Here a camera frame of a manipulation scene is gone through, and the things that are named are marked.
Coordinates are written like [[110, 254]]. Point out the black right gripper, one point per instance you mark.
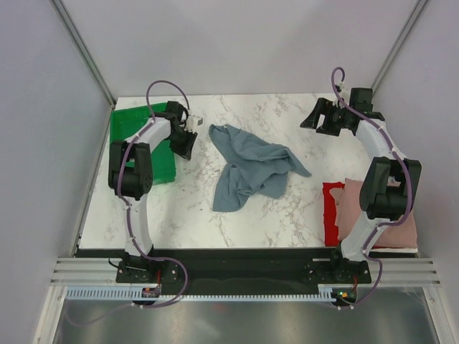
[[323, 107]]

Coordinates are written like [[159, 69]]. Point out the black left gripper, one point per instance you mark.
[[185, 151]]

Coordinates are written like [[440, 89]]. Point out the blue grey t shirt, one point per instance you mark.
[[254, 166]]

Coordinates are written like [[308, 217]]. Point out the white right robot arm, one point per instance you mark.
[[388, 190]]

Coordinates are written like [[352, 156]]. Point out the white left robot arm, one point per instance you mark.
[[130, 175]]

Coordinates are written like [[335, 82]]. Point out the green plastic bin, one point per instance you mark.
[[124, 123]]

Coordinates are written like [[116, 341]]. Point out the red folded t shirt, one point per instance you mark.
[[331, 195]]

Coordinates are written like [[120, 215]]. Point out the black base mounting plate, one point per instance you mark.
[[242, 272]]

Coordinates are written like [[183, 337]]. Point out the pink folded t shirt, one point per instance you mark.
[[348, 212]]

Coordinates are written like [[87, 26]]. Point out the white folded t shirt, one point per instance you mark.
[[395, 250]]

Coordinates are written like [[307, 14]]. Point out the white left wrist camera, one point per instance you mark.
[[193, 123]]

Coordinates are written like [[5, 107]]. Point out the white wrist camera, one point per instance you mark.
[[343, 92], [193, 123]]

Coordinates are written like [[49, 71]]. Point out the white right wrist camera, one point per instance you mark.
[[343, 92]]

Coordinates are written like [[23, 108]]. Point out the aluminium right corner post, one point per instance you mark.
[[400, 41]]

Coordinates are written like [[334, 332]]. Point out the aluminium corner post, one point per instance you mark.
[[83, 50], [400, 41]]

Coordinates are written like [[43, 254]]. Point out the aluminium front frame rail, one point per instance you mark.
[[404, 272]]

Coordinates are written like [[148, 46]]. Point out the light blue cable duct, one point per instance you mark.
[[140, 294]]

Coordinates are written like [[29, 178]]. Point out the aluminium left corner post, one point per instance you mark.
[[83, 50]]

